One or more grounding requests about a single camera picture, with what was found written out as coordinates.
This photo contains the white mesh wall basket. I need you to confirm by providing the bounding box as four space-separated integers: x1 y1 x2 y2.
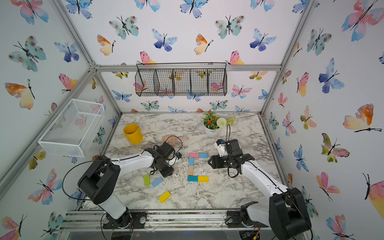
38 99 105 158

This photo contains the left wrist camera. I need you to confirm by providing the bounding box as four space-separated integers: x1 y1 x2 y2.
168 153 182 167

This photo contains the natural wood building block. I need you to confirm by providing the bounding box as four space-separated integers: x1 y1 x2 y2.
188 166 194 176

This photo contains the yellow cup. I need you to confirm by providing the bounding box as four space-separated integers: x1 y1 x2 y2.
123 124 144 145

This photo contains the artificial green flower plant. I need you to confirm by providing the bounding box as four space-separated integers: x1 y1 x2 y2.
203 110 236 132

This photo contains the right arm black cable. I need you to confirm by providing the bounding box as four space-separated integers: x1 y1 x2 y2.
224 123 314 240

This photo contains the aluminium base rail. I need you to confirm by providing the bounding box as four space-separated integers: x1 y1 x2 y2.
60 209 271 232

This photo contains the pale blue building block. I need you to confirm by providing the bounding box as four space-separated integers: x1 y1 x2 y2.
151 177 163 188

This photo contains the teal building block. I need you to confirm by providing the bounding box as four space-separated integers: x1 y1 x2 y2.
188 176 199 182

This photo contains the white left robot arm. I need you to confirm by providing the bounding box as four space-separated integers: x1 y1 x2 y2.
78 143 182 222

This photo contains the beige plastic slotted scoop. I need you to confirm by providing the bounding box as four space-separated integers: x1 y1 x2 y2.
162 135 190 147

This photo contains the light blue building block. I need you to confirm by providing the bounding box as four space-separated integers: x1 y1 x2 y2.
189 157 195 167

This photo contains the sky blue short block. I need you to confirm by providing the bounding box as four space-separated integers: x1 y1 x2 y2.
199 153 209 159

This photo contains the light green building block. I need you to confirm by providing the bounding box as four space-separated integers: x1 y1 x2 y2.
143 175 151 187

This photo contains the white flower pot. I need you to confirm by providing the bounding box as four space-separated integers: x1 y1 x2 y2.
204 126 220 138

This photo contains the yellow long building block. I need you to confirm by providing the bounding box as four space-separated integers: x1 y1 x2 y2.
159 191 171 203

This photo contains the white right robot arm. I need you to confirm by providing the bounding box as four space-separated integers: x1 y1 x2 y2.
208 139 312 240

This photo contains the black wire wall basket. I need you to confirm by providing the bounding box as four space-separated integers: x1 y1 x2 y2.
134 62 228 97

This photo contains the pink building block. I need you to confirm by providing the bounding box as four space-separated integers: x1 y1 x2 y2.
190 153 200 158

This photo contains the small yellow building block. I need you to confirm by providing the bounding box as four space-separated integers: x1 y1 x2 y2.
198 176 210 183

